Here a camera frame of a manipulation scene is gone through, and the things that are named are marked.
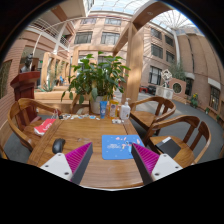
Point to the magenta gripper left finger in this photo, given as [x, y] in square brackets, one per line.
[70, 166]

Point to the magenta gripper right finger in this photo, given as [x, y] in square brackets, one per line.
[152, 166]

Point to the black computer mouse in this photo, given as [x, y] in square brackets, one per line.
[58, 145]

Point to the blue mouse pad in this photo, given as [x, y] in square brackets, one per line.
[118, 147]

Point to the black notebook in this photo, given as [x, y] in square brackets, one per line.
[169, 146]

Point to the wooden chair right front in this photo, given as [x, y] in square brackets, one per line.
[197, 129]

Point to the wooden chair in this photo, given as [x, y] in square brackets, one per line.
[23, 117]
[197, 129]
[165, 108]

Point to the red book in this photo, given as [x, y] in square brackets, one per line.
[41, 129]

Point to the wooden chair right rear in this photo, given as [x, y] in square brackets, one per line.
[165, 108]

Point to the white pump bottle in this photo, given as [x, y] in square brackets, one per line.
[125, 111]

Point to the blue tube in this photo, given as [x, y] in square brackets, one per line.
[103, 106]

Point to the yellow-capped bottle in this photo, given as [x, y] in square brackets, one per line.
[113, 108]

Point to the wooden chair left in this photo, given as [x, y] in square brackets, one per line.
[23, 117]

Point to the white sculpture on plinth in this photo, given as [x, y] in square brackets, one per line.
[164, 90]

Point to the green potted plant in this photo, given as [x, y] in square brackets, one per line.
[96, 82]

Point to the bronze bust statue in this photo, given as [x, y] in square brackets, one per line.
[28, 61]

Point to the red wooden pedestal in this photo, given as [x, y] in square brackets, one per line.
[24, 83]

